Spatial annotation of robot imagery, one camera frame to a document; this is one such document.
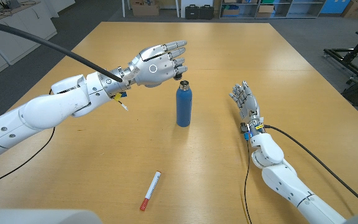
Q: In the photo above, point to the long white cabinet wooden top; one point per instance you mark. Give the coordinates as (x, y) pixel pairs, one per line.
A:
(26, 34)

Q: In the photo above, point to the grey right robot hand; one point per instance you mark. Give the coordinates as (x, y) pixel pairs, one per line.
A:
(249, 104)

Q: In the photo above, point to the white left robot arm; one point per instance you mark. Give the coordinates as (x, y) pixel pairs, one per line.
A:
(51, 107)

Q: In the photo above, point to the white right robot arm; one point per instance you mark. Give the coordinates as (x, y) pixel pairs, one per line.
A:
(284, 183)

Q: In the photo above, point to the white marker with red cap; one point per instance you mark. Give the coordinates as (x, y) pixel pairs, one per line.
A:
(151, 188)

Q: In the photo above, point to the small cardboard box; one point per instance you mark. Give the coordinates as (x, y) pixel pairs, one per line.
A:
(265, 10)

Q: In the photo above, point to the blue panel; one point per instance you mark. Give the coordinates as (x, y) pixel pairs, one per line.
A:
(331, 6)

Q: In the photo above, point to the blue metal water bottle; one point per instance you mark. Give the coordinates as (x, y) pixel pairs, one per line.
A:
(184, 105)

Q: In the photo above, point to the black metal wheeled stand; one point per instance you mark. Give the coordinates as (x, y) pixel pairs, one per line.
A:
(351, 57)

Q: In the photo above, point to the grey metal shelf unit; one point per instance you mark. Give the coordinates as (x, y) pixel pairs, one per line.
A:
(300, 9)

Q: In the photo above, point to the black hard case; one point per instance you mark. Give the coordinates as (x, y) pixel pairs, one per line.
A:
(206, 12)
(192, 12)

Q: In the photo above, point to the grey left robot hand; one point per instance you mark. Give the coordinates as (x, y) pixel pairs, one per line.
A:
(154, 68)

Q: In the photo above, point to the white panel on legs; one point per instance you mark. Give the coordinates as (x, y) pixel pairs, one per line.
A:
(197, 2)

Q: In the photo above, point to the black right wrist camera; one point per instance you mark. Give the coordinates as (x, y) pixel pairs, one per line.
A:
(244, 127)

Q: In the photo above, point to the large cardboard box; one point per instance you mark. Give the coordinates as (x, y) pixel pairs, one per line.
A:
(145, 9)

